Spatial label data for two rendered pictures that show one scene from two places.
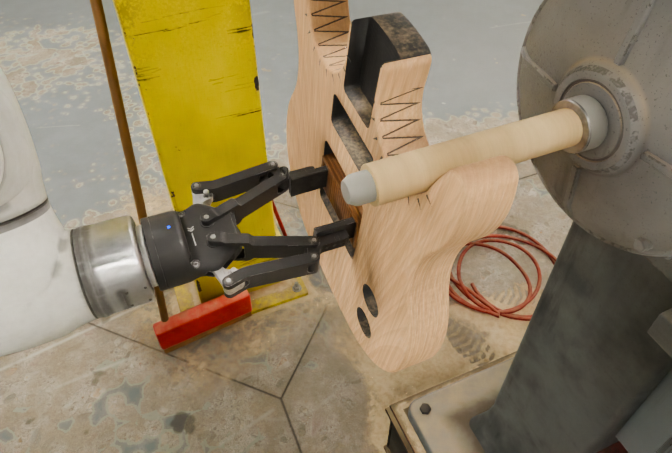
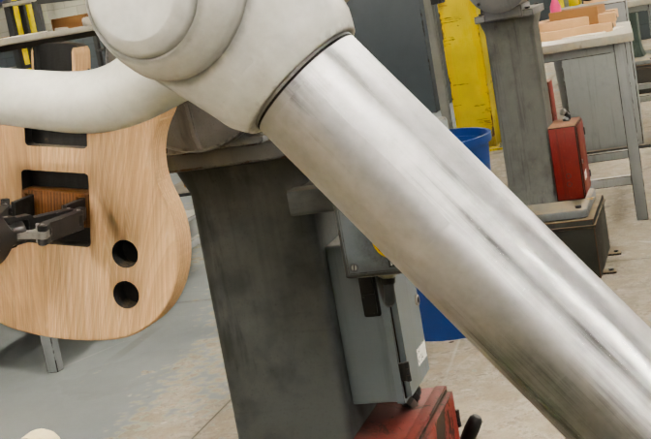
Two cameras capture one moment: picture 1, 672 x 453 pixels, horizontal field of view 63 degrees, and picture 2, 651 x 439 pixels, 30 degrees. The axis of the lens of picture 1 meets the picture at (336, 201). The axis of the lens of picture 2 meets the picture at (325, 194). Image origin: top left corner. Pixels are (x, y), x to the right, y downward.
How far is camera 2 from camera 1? 1.33 m
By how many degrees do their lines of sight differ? 54
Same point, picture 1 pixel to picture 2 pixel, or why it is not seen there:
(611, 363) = (300, 317)
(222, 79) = not seen: outside the picture
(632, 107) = not seen: hidden behind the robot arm
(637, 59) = not seen: hidden behind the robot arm
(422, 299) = (164, 187)
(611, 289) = (258, 255)
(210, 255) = (14, 226)
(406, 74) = (82, 56)
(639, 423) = (353, 360)
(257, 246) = (37, 218)
